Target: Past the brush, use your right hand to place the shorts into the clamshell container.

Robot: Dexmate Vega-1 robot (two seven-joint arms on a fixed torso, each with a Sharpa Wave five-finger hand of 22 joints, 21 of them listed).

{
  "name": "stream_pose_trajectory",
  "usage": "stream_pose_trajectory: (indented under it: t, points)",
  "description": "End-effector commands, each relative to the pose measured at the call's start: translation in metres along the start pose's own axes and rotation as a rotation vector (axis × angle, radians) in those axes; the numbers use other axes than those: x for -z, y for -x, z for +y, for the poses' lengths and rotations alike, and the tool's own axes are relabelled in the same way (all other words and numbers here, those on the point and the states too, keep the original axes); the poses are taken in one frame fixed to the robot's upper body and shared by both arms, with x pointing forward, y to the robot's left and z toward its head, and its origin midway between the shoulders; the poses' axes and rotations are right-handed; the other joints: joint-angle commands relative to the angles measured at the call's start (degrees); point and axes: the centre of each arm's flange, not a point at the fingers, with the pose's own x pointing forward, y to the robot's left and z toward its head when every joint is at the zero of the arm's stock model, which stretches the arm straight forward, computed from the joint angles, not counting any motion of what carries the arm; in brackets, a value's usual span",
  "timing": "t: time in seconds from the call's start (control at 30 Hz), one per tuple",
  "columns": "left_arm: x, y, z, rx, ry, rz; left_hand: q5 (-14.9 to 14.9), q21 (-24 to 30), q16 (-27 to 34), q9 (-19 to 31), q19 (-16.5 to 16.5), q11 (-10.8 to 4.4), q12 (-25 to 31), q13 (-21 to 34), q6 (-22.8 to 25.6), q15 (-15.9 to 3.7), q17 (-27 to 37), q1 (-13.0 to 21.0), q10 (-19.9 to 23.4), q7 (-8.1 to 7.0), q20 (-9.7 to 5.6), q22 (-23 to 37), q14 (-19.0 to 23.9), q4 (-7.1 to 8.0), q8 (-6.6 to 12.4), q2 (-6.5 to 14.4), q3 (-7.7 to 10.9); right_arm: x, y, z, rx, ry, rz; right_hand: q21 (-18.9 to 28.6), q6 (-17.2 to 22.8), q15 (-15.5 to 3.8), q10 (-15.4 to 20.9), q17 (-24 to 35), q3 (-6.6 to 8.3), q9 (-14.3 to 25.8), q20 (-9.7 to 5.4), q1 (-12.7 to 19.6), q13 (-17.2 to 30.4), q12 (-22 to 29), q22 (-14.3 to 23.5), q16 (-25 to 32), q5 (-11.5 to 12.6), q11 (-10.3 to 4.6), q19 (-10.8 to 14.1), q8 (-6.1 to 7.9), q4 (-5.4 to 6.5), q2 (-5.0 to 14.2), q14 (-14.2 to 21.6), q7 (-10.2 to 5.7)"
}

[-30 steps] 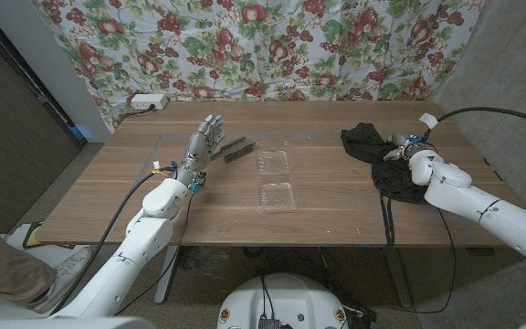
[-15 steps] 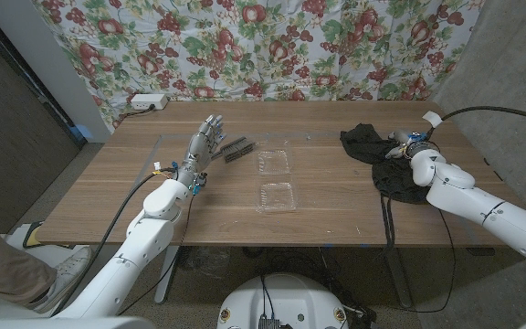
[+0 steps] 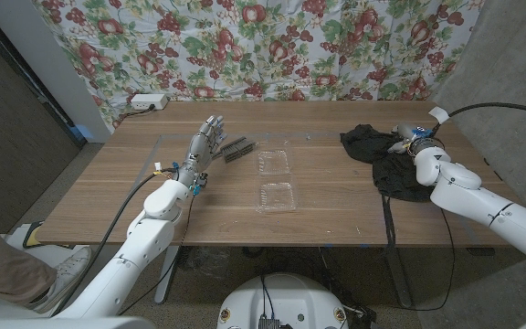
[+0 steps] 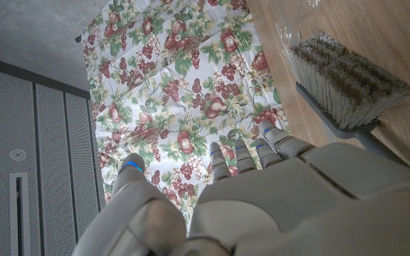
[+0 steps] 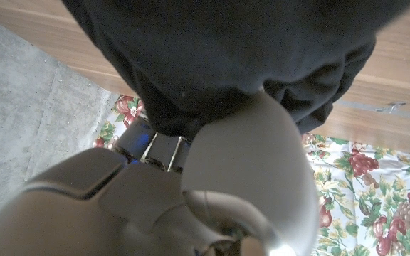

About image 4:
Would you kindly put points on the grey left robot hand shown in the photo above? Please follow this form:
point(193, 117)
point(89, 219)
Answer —
point(297, 206)

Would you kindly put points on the grey brush with pale bristles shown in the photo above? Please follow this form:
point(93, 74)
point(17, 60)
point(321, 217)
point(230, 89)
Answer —
point(344, 85)

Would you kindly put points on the clear plastic clamshell container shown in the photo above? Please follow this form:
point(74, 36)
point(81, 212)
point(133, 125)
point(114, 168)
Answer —
point(294, 17)

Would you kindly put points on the floral fruit print backdrop cloth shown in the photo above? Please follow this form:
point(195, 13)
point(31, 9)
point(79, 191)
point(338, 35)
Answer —
point(183, 89)

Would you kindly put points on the white ceiling vent slot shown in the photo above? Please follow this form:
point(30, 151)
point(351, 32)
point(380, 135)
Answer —
point(20, 217)

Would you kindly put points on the round white ceiling fixture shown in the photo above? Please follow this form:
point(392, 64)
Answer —
point(17, 154)

